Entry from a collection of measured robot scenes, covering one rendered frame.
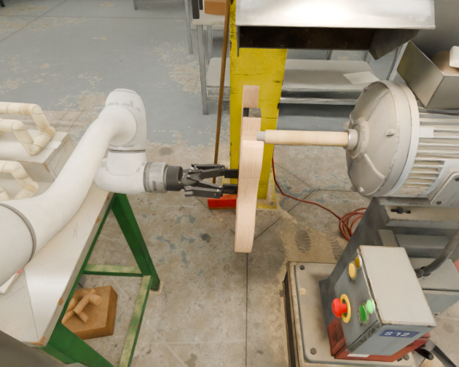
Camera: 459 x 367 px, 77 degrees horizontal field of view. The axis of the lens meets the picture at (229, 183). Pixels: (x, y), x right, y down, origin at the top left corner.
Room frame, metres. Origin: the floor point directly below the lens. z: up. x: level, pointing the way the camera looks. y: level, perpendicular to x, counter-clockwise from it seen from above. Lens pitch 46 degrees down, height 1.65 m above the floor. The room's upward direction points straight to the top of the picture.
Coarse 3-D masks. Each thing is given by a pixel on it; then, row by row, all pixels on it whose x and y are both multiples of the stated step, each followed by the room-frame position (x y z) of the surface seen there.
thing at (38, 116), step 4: (36, 112) 0.72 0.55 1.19; (40, 112) 0.73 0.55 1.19; (32, 116) 0.72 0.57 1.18; (36, 116) 0.72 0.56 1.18; (40, 116) 0.72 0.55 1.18; (44, 116) 0.74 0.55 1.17; (36, 120) 0.72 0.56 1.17; (40, 120) 0.72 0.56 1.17; (44, 120) 0.73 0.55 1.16; (36, 124) 0.72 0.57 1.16; (40, 124) 0.72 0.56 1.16; (44, 124) 0.72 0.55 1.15; (48, 124) 0.73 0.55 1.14; (40, 128) 0.72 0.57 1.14; (44, 128) 0.72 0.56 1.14; (52, 136) 0.72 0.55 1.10
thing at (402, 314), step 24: (384, 264) 0.28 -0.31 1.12; (408, 264) 0.28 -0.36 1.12; (336, 288) 0.31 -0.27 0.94; (360, 288) 0.25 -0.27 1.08; (384, 288) 0.23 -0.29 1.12; (408, 288) 0.23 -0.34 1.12; (384, 312) 0.19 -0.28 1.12; (408, 312) 0.19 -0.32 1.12; (360, 336) 0.18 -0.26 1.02; (384, 336) 0.17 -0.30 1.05; (408, 336) 0.16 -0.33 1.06
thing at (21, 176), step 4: (20, 168) 0.57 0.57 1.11; (12, 172) 0.56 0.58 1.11; (16, 172) 0.56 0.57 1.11; (20, 172) 0.56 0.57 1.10; (24, 172) 0.57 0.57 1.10; (16, 176) 0.56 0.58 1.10; (20, 176) 0.56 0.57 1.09; (24, 176) 0.57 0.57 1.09; (28, 176) 0.58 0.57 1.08; (16, 180) 0.56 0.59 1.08; (20, 180) 0.56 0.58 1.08; (24, 180) 0.56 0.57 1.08; (28, 180) 0.57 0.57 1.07; (20, 184) 0.56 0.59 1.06; (24, 184) 0.56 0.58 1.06; (28, 184) 0.56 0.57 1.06
